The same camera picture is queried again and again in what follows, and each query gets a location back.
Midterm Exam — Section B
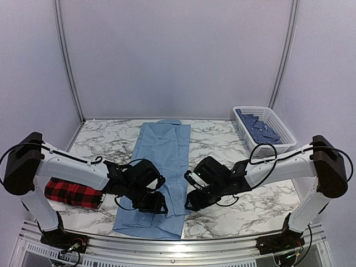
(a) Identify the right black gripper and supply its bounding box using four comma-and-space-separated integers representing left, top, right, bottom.
184, 180, 227, 212

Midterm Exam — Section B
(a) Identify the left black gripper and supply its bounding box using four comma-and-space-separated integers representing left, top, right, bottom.
126, 182, 169, 214

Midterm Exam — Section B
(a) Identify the light blue long sleeve shirt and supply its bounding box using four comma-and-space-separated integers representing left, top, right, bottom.
113, 120, 191, 240

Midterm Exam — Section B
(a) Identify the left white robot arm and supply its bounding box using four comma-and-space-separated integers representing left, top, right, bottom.
1, 132, 168, 248

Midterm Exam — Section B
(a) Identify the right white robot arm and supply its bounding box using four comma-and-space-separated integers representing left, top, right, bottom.
184, 135, 353, 249

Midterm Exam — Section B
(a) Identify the blue patterned shirt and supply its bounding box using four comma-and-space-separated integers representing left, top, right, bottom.
236, 109, 281, 145

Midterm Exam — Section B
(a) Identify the red black plaid shirt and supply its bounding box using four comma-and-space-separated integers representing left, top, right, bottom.
44, 177, 106, 209

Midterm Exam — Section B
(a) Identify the white plastic basket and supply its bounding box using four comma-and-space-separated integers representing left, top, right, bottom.
233, 106, 296, 158

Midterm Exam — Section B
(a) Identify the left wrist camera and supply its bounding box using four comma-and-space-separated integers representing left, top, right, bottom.
147, 175, 166, 192

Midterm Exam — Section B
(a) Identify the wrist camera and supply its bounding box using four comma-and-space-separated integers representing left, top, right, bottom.
147, 175, 166, 192
184, 170, 209, 192

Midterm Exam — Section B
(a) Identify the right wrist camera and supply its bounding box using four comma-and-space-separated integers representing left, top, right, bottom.
184, 170, 209, 192

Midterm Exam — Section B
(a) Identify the aluminium front frame rail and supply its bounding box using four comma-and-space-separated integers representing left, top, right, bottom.
9, 223, 332, 266

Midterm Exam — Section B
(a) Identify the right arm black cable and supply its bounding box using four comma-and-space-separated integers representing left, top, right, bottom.
249, 142, 352, 184

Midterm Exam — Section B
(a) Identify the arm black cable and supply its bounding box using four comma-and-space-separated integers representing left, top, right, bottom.
0, 141, 103, 184
249, 142, 352, 184

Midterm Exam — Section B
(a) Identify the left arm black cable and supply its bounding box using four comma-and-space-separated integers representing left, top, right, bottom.
0, 141, 103, 184

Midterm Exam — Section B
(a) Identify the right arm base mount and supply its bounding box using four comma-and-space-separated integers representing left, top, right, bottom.
256, 234, 305, 255

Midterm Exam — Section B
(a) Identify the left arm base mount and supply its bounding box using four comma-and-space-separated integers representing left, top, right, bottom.
40, 232, 89, 253

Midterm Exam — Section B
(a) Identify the right aluminium wall post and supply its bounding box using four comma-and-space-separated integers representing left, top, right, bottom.
268, 0, 300, 110

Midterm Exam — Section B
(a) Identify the aluminium wall post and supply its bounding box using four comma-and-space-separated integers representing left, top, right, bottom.
268, 0, 300, 110
53, 0, 86, 124

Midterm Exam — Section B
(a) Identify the left aluminium wall post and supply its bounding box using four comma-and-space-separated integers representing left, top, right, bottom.
53, 0, 86, 124

